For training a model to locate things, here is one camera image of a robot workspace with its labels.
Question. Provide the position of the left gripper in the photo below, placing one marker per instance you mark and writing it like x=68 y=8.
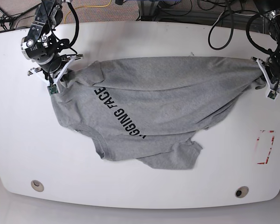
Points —
x=271 y=71

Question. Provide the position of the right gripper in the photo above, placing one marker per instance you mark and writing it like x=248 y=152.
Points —
x=54 y=70

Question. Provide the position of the grey T-shirt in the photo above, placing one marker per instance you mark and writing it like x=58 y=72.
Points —
x=150 y=108

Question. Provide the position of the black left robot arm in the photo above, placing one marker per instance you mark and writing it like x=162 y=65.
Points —
x=269 y=10

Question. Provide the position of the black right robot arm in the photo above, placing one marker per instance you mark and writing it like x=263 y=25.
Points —
x=42 y=46

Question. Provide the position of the red tape rectangle marking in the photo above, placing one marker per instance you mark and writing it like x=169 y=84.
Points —
x=264 y=146

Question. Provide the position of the black tripod stand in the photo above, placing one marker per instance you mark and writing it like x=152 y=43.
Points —
x=7 y=21

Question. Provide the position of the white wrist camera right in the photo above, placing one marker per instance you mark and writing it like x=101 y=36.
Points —
x=53 y=89

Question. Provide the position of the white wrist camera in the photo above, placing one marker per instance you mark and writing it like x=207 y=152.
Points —
x=53 y=89
x=271 y=94

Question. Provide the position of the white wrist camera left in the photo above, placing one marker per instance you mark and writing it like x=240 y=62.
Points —
x=271 y=94

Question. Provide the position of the left table cable grommet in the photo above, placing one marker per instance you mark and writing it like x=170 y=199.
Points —
x=37 y=186

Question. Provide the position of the table cable grommet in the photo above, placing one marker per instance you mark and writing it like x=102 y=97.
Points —
x=37 y=186
x=241 y=192

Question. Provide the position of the metal equipment frame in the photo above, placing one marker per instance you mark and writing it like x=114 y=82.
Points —
x=147 y=9

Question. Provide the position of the right table cable grommet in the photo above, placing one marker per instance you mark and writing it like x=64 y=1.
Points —
x=241 y=192

